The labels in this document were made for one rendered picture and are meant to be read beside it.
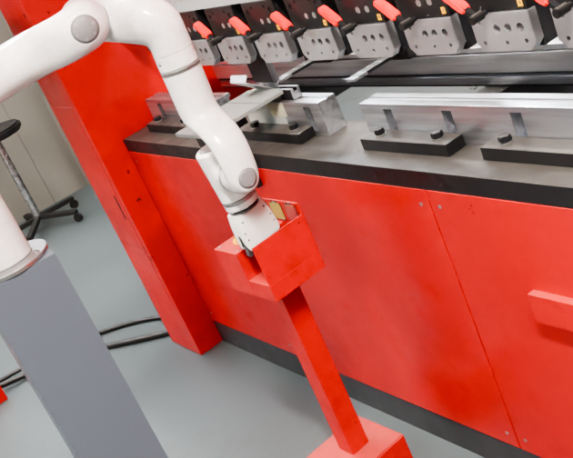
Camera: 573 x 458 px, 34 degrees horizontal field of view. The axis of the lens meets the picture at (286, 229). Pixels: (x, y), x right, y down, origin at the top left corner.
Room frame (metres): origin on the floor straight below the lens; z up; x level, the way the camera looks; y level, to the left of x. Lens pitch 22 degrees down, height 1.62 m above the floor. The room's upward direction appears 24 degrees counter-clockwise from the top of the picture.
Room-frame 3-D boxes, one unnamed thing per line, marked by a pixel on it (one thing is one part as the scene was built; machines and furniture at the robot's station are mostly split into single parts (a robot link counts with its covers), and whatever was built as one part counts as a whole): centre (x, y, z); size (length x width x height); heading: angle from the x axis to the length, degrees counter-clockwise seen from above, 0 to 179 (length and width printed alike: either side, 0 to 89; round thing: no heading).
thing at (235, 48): (2.61, -0.10, 1.18); 0.15 x 0.09 x 0.17; 27
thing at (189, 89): (2.05, 0.06, 1.10); 0.16 x 0.09 x 0.30; 23
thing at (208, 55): (2.79, -0.01, 1.18); 0.15 x 0.09 x 0.17; 27
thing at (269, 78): (2.59, -0.12, 1.05); 0.10 x 0.02 x 0.10; 27
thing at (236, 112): (2.52, 0.02, 1.00); 0.26 x 0.18 x 0.01; 117
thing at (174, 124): (3.10, 0.21, 0.89); 0.30 x 0.05 x 0.03; 27
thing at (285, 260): (2.14, 0.07, 0.75); 0.20 x 0.16 x 0.18; 29
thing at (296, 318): (2.14, 0.07, 0.39); 0.06 x 0.06 x 0.54; 29
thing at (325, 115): (2.54, -0.14, 0.92); 0.39 x 0.06 x 0.10; 27
